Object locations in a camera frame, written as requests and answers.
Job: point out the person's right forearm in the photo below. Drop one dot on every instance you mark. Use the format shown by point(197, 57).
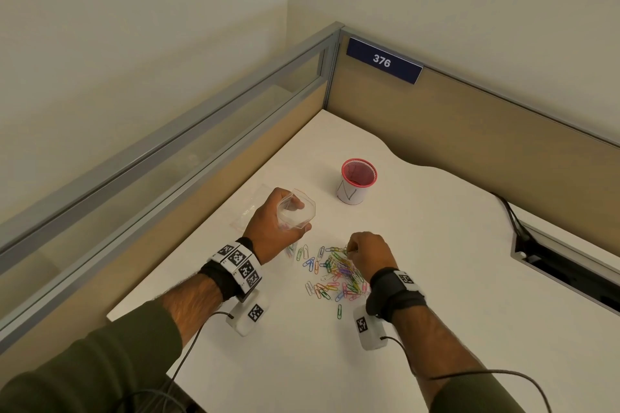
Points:
point(431, 345)

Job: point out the beige partition panel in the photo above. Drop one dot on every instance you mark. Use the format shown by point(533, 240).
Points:
point(484, 132)

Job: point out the olive green right sleeve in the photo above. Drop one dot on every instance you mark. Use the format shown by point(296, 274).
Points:
point(479, 393)

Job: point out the blue number sign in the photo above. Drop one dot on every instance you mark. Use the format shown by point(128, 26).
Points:
point(382, 61)

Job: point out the person's right hand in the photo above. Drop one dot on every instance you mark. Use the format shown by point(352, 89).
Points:
point(375, 253)

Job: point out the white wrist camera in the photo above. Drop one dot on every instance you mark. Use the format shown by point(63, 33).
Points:
point(247, 318)
point(368, 330)

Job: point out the marker wristband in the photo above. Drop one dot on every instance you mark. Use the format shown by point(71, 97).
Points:
point(227, 272)
point(387, 296)

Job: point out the grey-framed glass partition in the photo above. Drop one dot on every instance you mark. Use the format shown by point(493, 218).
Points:
point(145, 166)

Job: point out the olive green left sleeve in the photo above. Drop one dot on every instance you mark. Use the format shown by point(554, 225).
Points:
point(92, 364)

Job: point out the right marker wristband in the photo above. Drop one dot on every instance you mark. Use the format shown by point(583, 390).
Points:
point(387, 296)

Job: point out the olive green sleeve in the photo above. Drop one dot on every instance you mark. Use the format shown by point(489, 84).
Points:
point(479, 393)
point(92, 364)

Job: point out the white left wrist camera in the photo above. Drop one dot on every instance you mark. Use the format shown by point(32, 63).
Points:
point(247, 318)

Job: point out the person's left forearm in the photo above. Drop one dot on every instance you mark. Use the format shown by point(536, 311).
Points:
point(191, 301)

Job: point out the pile of coloured paper clips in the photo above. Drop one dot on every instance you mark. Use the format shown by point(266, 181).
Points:
point(334, 277)

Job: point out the flat spare clear bag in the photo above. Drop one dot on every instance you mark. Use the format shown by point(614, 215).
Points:
point(247, 209)

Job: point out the red-rimmed white paper cup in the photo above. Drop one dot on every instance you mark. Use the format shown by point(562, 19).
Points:
point(351, 195)

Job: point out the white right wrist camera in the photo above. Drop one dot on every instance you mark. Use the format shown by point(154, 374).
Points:
point(368, 330)

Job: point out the left marker wristband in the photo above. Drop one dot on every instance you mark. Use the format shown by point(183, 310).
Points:
point(227, 272)

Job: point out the person's left hand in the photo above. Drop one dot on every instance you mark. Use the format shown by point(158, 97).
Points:
point(264, 231)

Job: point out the clear plastic bag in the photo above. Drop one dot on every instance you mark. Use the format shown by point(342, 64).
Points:
point(302, 216)

